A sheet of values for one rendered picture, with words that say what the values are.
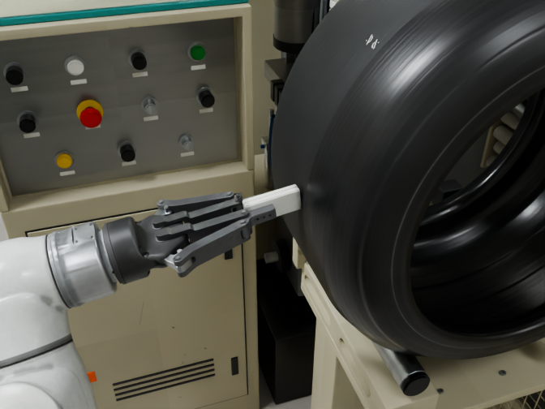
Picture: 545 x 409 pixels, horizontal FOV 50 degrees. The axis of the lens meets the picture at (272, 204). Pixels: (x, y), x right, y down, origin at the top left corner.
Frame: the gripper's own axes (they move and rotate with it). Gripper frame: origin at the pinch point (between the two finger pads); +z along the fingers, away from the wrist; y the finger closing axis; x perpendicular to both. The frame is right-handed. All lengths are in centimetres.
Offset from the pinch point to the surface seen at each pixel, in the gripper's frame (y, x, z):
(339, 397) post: 26, 85, 14
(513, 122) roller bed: 34, 25, 62
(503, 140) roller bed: 34, 29, 60
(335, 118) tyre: -2.3, -10.7, 8.2
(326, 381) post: 30, 82, 12
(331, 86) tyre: 1.8, -12.5, 9.6
